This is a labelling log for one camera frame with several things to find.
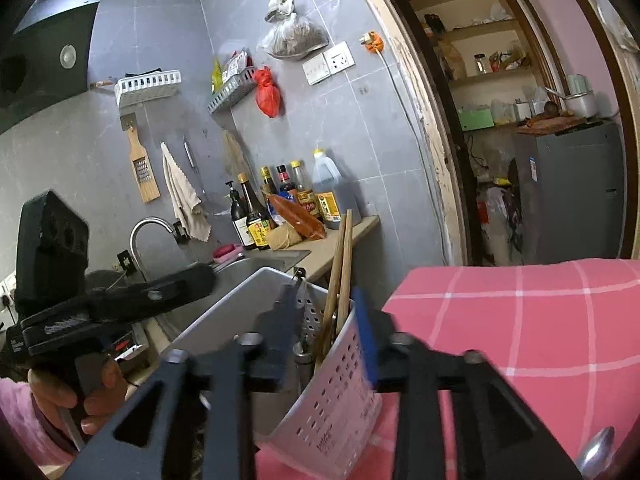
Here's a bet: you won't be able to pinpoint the beige roll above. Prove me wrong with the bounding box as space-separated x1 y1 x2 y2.
265 224 307 251

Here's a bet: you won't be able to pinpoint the metal peeler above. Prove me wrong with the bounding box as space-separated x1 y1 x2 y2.
291 268 317 391

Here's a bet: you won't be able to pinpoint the red cap sauce bottle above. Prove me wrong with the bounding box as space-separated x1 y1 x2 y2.
276 164 297 197

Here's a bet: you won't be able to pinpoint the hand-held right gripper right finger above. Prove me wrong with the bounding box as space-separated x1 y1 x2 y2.
350 287 583 480

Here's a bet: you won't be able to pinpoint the orange packet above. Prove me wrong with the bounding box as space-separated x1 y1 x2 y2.
267 192 327 240

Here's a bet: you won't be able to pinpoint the red plastic bag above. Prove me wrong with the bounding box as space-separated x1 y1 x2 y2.
252 66 282 119

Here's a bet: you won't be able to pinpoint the steel sink with faucet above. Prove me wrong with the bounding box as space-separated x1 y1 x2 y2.
140 215 381 361

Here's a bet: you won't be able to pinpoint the pink sponge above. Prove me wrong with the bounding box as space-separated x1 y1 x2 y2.
212 243 247 264

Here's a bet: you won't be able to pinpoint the white power cable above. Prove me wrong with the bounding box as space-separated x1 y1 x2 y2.
381 51 448 263

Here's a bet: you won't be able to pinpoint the black pump bottle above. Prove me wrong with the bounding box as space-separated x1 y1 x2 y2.
224 181 257 251

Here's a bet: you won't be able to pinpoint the yellow label soy sauce bottle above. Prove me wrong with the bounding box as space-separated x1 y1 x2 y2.
237 173 274 251

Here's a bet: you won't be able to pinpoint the white wall socket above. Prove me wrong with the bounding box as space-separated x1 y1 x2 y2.
324 42 356 74

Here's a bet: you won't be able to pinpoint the chrome faucet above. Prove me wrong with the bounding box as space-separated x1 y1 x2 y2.
129 217 175 281

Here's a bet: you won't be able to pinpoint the plastic bags on floor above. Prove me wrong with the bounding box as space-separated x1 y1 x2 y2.
477 187 507 227

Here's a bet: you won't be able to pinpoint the green box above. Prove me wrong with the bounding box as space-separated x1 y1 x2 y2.
457 107 496 131

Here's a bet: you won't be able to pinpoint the large oil jug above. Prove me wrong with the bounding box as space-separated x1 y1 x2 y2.
312 148 354 224

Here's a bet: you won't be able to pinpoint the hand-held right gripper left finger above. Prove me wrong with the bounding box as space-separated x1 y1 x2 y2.
62 285 306 480

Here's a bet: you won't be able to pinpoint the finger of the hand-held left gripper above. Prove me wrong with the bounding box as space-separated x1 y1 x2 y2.
87 263 217 322

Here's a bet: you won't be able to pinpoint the metal spoon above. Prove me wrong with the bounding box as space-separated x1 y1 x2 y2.
575 426 616 480

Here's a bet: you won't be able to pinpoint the clear bag of dried goods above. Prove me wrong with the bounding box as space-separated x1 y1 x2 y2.
260 0 330 60

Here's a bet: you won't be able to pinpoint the wooden chopstick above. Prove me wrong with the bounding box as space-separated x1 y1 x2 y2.
336 209 355 333
314 212 349 366

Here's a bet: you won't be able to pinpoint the metal pot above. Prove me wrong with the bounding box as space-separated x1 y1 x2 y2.
562 91 599 119

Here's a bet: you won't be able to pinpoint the yellow cap sauce bottle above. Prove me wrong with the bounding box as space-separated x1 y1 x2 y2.
290 160 319 219

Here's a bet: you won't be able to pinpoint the wooden shelf unit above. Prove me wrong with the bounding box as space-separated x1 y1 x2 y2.
405 0 563 133

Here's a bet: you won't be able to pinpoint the person's left forearm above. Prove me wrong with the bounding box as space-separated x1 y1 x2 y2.
0 377 76 466

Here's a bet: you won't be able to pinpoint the pink checked tablecloth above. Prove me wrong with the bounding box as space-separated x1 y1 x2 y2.
255 258 640 480

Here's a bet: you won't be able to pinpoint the white wall switch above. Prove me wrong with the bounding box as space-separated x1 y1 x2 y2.
302 54 331 86

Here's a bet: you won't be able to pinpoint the white wall basket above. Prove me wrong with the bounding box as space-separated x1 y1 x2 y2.
114 69 182 107

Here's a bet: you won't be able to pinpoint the wooden cutting board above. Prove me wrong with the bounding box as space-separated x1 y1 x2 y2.
515 116 589 136

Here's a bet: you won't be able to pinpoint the black range hood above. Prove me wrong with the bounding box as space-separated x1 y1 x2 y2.
0 0 102 128

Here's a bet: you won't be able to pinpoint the beige hanging towel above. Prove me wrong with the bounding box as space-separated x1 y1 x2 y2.
160 141 212 242

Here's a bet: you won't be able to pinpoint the person's left hand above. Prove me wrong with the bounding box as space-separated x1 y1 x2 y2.
27 356 129 437

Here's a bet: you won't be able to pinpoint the hanging beige scrubber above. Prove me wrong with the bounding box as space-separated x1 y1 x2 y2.
222 130 252 177

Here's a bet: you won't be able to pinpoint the grey washing machine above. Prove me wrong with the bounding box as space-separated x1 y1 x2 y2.
515 120 629 264

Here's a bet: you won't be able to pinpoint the red white snack packet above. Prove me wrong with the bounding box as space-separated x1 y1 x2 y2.
221 50 251 84

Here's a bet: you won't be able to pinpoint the wooden grater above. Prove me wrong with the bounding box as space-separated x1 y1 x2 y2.
120 113 162 204

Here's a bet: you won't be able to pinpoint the grey wall rack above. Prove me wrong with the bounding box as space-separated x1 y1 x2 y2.
207 77 257 115

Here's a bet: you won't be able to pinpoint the hanging metal utensil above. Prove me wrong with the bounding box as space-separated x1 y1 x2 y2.
182 135 207 197

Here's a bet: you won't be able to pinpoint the white perforated utensil holder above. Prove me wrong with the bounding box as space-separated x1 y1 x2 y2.
160 266 385 477

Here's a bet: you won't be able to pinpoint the wooden door frame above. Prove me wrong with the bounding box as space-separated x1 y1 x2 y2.
345 0 640 267

